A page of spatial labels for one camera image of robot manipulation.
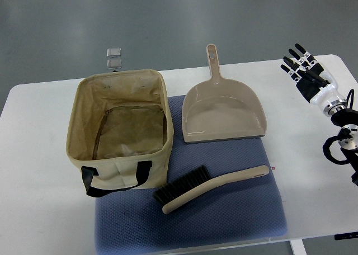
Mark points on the beige plastic dustpan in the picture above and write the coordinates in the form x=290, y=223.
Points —
x=220, y=108

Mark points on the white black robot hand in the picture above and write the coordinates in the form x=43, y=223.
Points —
x=314, y=82

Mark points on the yellow fabric bag black handle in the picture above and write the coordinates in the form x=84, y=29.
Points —
x=120, y=133

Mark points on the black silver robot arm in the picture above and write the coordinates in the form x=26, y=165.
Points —
x=344, y=116

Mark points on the black table control panel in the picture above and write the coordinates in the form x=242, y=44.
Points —
x=346, y=236

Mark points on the beige hand broom black bristles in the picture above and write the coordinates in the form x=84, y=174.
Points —
x=197, y=182

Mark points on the white paper with red mark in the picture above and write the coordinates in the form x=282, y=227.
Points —
x=279, y=181

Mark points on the upper metal floor plate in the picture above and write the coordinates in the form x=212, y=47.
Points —
x=113, y=52

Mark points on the blue textured cushion mat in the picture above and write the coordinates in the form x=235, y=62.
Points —
x=132, y=222

